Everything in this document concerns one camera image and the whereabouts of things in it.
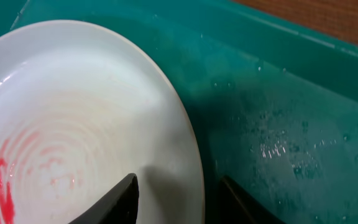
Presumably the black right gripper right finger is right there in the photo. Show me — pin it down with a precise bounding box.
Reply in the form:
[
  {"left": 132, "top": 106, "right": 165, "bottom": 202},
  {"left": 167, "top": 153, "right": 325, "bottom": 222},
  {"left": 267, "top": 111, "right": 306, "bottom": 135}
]
[{"left": 218, "top": 175, "right": 285, "bottom": 224}]

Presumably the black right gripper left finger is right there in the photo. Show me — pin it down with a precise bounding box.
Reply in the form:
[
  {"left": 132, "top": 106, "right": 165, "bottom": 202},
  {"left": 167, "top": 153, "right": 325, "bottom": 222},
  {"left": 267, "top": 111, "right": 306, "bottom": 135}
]
[{"left": 70, "top": 173, "right": 139, "bottom": 224}]

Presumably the light blue plate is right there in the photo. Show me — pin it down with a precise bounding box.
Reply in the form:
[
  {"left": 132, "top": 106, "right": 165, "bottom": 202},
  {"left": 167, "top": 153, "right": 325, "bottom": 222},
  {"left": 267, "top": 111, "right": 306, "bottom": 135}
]
[{"left": 0, "top": 20, "right": 204, "bottom": 223}]

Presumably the teal plastic tray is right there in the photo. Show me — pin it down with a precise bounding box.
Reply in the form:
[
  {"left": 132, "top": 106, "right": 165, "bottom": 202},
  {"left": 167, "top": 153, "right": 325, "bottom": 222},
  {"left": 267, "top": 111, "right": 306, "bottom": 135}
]
[{"left": 0, "top": 0, "right": 358, "bottom": 223}]

